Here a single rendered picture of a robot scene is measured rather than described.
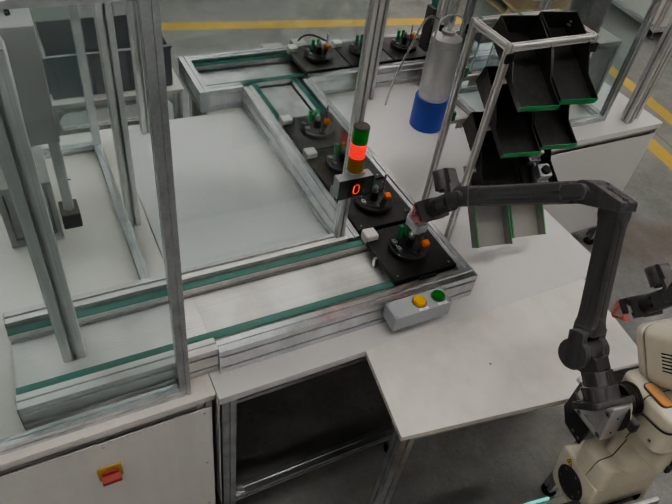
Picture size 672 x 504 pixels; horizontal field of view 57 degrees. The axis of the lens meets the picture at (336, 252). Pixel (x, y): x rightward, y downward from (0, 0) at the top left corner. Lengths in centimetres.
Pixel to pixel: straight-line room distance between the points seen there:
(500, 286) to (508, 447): 91
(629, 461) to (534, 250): 90
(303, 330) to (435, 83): 139
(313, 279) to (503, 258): 74
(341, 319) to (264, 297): 26
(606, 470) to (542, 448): 110
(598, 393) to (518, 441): 139
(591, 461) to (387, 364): 62
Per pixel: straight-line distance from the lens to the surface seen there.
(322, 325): 185
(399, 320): 190
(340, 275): 203
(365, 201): 219
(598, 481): 193
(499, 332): 210
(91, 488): 202
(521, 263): 236
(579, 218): 373
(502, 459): 287
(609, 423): 160
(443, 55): 274
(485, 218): 217
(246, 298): 194
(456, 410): 187
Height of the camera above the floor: 237
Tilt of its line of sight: 43 degrees down
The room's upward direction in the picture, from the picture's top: 9 degrees clockwise
